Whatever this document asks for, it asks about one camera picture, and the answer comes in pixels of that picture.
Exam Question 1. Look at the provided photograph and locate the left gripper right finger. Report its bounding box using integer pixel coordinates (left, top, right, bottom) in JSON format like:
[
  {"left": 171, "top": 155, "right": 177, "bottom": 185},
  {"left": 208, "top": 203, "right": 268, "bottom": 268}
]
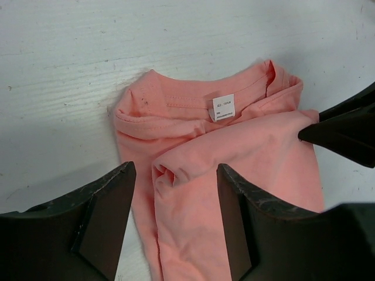
[{"left": 217, "top": 164, "right": 374, "bottom": 280}]

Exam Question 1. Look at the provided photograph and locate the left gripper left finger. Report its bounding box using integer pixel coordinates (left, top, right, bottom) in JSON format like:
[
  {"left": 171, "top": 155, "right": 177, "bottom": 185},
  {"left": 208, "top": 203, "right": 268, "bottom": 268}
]
[{"left": 1, "top": 162, "right": 137, "bottom": 280}]

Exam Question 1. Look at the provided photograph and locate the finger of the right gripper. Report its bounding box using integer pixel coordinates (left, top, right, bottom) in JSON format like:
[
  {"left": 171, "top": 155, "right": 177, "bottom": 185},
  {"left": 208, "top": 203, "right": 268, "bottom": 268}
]
[{"left": 298, "top": 84, "right": 374, "bottom": 168}]

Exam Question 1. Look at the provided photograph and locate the salmon pink t shirt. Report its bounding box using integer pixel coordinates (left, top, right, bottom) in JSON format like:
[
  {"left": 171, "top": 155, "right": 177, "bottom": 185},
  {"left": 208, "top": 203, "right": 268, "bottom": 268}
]
[{"left": 114, "top": 60, "right": 324, "bottom": 280}]

